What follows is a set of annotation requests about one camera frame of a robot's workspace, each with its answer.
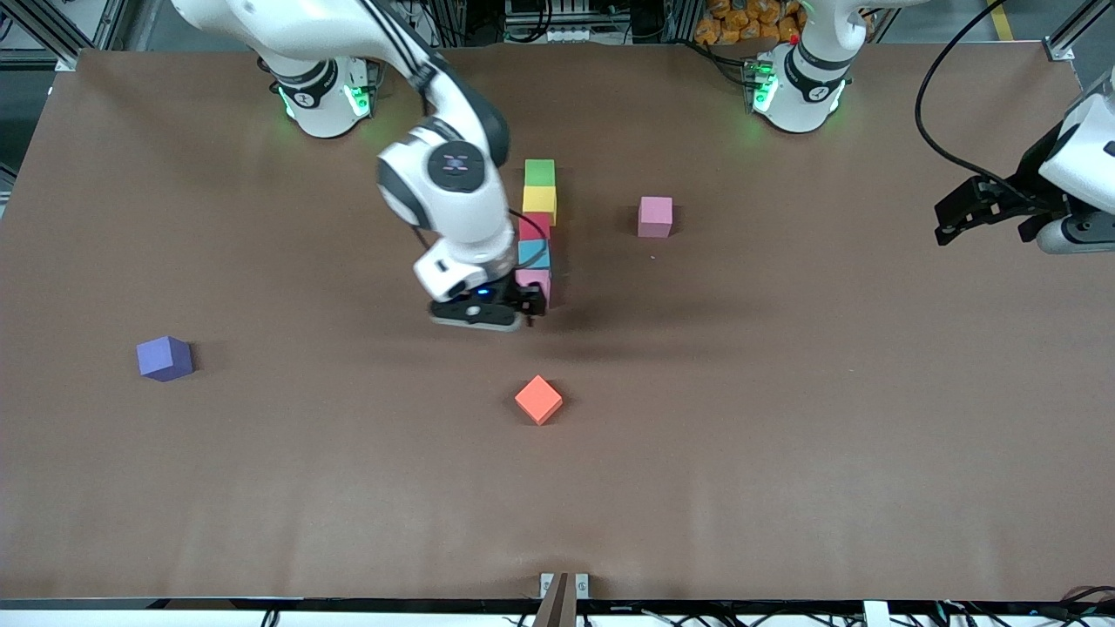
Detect small metal mounting bracket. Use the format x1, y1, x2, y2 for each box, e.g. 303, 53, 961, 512
540, 572, 590, 600

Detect black floor cables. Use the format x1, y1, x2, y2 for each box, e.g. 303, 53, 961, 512
932, 585, 1115, 627

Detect brown table cover sheet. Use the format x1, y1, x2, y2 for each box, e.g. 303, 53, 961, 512
0, 44, 1115, 602

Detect white power strip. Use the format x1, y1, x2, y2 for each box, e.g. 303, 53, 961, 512
503, 0, 611, 44

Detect yellow foam cube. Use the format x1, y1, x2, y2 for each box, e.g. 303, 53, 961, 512
522, 185, 558, 226

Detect purple foam cube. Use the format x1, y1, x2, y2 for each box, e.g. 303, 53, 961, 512
136, 335, 194, 383

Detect pink foam cube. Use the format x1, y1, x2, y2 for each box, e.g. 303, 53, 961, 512
516, 268, 552, 307
638, 196, 674, 239

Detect brown camera strut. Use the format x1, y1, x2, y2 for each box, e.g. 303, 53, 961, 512
533, 572, 580, 627

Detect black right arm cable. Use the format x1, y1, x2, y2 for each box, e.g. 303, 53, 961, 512
362, 0, 436, 88

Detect orange snack bags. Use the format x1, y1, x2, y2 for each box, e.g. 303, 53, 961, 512
694, 0, 802, 46

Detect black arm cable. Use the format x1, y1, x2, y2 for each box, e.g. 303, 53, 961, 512
362, 0, 436, 88
915, 0, 1011, 179

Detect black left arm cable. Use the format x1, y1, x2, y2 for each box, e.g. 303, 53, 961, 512
915, 0, 1011, 179

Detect orange foam cube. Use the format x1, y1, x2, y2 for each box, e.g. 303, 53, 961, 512
514, 374, 564, 427

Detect aluminium frame profile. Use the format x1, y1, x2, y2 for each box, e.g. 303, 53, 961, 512
0, 0, 132, 72
1045, 0, 1115, 62

